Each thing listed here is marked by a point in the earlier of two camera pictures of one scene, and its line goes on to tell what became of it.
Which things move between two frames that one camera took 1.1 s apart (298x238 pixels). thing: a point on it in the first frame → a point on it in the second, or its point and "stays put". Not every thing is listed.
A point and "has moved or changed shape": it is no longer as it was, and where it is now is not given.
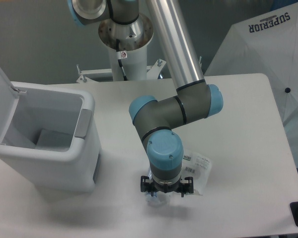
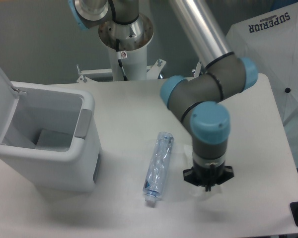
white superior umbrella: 274,43 stays put
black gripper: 185,186 → 200,175
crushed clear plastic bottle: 158,200 has moved or changed shape
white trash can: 49,135 stays put
